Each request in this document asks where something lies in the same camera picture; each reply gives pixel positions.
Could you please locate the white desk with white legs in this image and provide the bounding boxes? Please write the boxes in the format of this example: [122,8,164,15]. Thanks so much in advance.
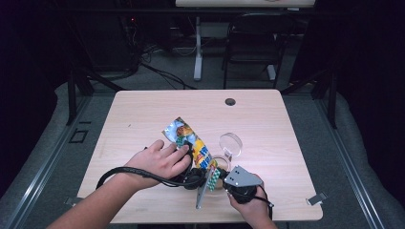
[175,0,315,82]

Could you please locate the clear glass jar hinged lid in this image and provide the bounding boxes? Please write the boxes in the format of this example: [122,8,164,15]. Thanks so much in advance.
[209,132,244,191]

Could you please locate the dark curtain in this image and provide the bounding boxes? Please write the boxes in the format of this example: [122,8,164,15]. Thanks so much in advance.
[0,0,70,195]
[335,0,405,206]

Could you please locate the yellow spout pouch green cap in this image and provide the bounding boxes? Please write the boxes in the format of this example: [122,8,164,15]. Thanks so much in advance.
[161,116,222,193]

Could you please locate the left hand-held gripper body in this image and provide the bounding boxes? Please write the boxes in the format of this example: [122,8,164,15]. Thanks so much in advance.
[182,165,218,210]

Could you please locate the person's left hand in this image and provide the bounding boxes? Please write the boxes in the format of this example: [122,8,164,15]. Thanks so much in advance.
[123,138,193,191]

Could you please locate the dark equipment with red light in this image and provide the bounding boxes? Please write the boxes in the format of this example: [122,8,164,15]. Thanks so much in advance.
[118,13,142,66]

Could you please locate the person's right hand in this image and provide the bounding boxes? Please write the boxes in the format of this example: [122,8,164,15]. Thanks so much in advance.
[227,174,271,224]

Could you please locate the aluminium rail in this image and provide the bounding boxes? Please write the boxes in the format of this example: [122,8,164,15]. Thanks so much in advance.
[0,94,94,229]
[313,94,386,229]

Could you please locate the black floor cables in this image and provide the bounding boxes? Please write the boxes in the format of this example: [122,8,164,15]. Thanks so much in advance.
[139,61,197,91]

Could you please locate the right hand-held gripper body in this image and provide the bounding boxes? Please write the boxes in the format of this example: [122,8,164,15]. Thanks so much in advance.
[224,165,264,204]

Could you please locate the black folding chair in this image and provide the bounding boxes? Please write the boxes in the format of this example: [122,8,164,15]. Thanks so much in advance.
[222,12,295,90]

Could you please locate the black metal stand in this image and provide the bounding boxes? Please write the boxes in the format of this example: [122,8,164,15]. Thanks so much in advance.
[280,68,338,130]
[66,68,125,126]

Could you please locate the right hand-held gripper black cable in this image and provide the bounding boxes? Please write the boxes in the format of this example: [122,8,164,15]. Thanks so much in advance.
[252,184,275,220]

